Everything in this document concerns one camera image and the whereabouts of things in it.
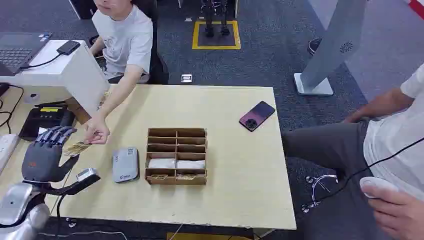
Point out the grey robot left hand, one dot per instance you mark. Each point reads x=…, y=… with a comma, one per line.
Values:
x=41, y=162

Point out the person's hand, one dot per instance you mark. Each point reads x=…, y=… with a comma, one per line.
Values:
x=96, y=130
x=356, y=116
x=400, y=215

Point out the gold printed card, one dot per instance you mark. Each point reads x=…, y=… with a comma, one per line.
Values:
x=76, y=148

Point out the white remote controller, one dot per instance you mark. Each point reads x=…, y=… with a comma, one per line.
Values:
x=376, y=184

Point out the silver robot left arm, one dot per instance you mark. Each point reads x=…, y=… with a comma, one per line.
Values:
x=16, y=202

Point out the brown cardboard box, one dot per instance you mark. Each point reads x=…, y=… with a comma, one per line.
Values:
x=79, y=114

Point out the stack of gold cards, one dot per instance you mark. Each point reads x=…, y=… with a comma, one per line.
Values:
x=104, y=98

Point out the white power strip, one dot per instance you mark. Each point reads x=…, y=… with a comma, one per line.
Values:
x=7, y=149

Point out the person with remote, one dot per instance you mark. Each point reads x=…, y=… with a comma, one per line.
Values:
x=331, y=145

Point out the black card reader device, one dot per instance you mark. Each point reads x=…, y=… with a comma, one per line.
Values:
x=44, y=121

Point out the grey card case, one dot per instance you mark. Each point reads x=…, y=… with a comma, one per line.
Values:
x=125, y=165

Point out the white card stack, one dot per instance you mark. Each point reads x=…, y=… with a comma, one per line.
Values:
x=161, y=163
x=190, y=164

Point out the gold card in slot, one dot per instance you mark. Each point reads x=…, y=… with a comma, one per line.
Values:
x=157, y=177
x=185, y=177

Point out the grey kiosk stand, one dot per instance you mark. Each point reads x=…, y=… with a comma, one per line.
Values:
x=331, y=43

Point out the chrome chair base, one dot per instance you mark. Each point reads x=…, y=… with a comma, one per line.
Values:
x=319, y=185

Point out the dark shoe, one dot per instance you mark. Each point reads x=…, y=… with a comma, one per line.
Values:
x=314, y=45

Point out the black power bank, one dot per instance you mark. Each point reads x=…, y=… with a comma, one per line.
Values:
x=68, y=47

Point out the black office chair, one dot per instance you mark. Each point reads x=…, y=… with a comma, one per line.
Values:
x=158, y=66

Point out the wooden compartment card box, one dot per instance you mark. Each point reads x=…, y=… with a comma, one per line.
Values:
x=176, y=180

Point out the seated person across desk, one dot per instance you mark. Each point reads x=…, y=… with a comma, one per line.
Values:
x=126, y=39

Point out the purple smartphone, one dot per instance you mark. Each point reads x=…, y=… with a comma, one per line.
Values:
x=257, y=116

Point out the silver floor socket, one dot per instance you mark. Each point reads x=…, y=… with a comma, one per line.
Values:
x=186, y=78

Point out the grey laptop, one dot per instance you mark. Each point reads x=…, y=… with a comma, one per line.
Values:
x=16, y=49

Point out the dark cabinet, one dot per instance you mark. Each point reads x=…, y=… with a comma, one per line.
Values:
x=81, y=8

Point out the black robot legs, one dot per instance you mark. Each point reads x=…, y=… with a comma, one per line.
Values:
x=209, y=20

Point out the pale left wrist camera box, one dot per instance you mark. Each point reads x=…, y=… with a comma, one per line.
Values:
x=86, y=174

